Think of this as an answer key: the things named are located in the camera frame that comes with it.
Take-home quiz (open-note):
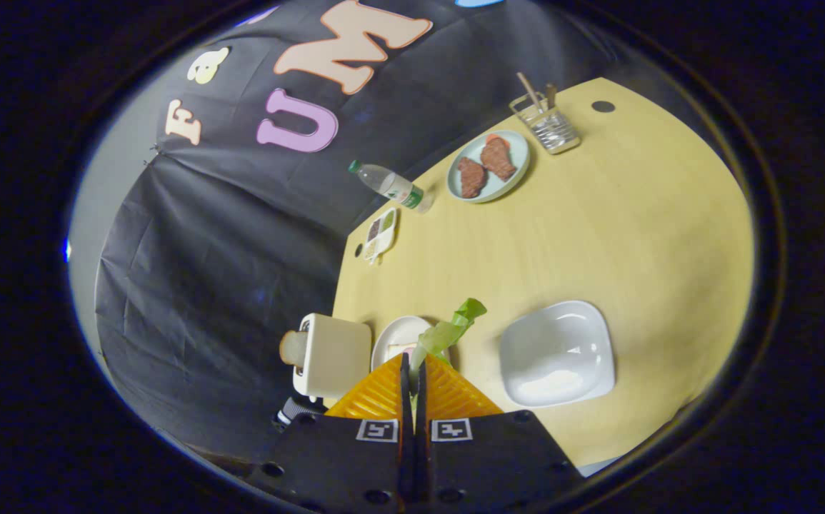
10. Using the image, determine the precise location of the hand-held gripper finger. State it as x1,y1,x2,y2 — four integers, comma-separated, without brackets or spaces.
251,352,413,514
416,353,588,511

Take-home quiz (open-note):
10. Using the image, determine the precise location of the green lettuce leaf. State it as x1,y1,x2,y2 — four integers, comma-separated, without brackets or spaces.
410,298,488,372

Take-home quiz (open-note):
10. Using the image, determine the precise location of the white bread slice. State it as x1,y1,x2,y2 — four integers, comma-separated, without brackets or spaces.
279,330,309,367
382,341,419,366

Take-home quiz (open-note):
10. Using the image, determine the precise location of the white round plate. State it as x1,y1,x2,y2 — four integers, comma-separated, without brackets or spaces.
371,316,449,372

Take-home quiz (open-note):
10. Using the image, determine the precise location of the white toaster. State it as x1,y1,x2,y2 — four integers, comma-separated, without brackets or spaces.
292,313,373,400

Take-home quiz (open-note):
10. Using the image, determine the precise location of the black and white shoe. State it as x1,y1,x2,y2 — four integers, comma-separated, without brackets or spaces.
274,395,327,429

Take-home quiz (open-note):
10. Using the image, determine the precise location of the white square plate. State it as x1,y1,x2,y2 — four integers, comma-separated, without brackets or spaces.
499,300,616,408

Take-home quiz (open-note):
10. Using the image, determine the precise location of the white divided condiment dish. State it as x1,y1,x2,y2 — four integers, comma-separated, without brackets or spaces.
362,207,399,265

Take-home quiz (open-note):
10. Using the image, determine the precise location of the clear plastic water bottle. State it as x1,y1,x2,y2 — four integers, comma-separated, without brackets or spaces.
347,160,434,215

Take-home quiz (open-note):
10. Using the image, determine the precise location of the brown meat piece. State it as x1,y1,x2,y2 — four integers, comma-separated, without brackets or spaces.
457,156,488,199
480,136,518,181

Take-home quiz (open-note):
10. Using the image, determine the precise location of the pale green round plate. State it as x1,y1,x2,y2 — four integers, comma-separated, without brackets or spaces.
446,129,531,204

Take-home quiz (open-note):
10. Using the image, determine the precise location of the clear glass utensil holder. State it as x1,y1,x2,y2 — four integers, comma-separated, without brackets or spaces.
509,93,582,155

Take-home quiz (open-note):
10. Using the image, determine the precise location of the wooden chopstick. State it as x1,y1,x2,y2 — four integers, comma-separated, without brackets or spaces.
516,71,543,114

